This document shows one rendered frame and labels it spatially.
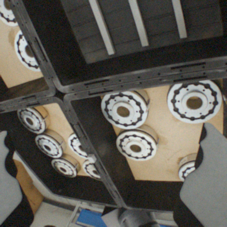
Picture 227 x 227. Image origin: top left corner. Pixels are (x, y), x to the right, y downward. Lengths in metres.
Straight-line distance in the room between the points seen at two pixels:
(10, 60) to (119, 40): 0.31
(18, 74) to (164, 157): 0.46
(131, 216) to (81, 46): 0.61
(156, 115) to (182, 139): 0.09
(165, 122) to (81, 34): 0.26
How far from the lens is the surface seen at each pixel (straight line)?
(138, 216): 0.73
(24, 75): 0.52
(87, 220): 2.58
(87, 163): 0.57
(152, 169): 0.55
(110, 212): 0.71
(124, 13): 0.34
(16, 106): 0.44
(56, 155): 0.63
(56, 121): 0.55
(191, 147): 0.47
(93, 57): 0.38
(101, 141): 0.41
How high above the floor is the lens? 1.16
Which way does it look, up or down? 49 degrees down
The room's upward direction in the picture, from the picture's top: 152 degrees counter-clockwise
